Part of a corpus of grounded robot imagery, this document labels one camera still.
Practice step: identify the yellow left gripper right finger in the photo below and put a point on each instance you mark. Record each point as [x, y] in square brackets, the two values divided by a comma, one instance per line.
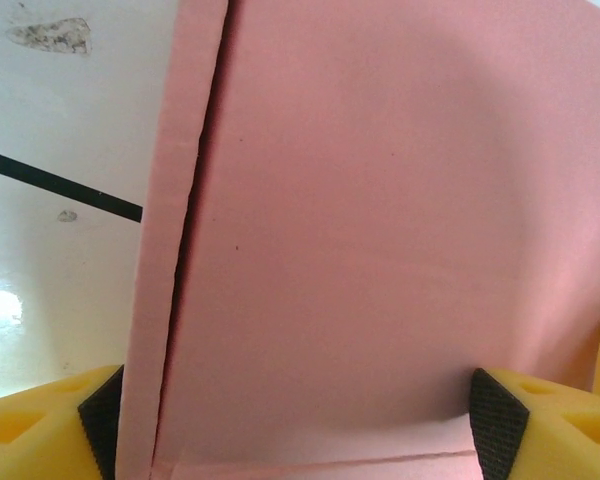
[565, 435]

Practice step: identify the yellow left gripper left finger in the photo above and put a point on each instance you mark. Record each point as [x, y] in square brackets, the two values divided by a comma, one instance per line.
[35, 430]

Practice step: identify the pink paper box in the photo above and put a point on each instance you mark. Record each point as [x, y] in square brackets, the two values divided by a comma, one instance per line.
[355, 225]

